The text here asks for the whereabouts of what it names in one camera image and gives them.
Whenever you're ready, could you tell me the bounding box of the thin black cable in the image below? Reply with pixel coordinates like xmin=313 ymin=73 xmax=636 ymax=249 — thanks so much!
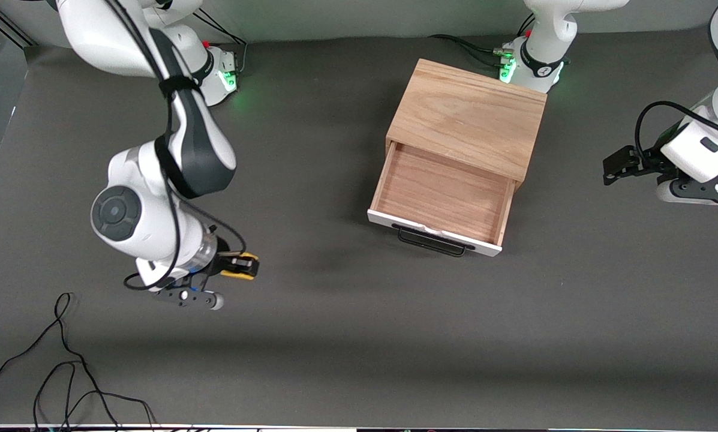
xmin=33 ymin=360 xmax=157 ymax=430
xmin=0 ymin=293 xmax=122 ymax=430

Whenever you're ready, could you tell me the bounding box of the black left base cable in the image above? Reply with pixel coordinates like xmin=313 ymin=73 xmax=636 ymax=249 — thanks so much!
xmin=428 ymin=15 xmax=536 ymax=67

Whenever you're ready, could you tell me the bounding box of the black base cable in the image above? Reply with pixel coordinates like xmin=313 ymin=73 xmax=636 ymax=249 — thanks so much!
xmin=194 ymin=11 xmax=248 ymax=76
xmin=428 ymin=15 xmax=536 ymax=67

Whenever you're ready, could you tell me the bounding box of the black velcro arm strap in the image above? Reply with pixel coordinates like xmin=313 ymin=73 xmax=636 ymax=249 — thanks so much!
xmin=158 ymin=73 xmax=202 ymax=100

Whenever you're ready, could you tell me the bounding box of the light wooden cabinet box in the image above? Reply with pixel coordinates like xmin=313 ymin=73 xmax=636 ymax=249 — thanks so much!
xmin=386 ymin=58 xmax=547 ymax=191

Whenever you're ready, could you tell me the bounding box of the wooden drawer with white front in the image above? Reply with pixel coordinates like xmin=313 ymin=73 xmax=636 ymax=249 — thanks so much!
xmin=368 ymin=141 xmax=517 ymax=257

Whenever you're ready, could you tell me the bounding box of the black right base cable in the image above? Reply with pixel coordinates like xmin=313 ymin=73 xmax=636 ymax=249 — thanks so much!
xmin=194 ymin=11 xmax=248 ymax=76

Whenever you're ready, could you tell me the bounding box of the black metal drawer handle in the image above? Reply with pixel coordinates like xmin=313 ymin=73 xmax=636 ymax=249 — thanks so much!
xmin=392 ymin=223 xmax=476 ymax=257

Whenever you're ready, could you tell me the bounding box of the yellow cube block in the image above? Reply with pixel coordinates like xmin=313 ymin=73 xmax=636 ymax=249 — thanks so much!
xmin=222 ymin=253 xmax=260 ymax=281

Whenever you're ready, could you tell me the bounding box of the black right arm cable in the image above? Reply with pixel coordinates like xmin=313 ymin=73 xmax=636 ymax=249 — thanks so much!
xmin=104 ymin=0 xmax=247 ymax=292

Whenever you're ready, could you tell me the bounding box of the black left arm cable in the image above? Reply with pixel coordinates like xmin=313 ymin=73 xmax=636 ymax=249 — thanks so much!
xmin=635 ymin=100 xmax=718 ymax=158

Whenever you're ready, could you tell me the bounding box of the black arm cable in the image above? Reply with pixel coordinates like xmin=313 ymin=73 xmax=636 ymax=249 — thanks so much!
xmin=635 ymin=100 xmax=718 ymax=158
xmin=104 ymin=0 xmax=247 ymax=292

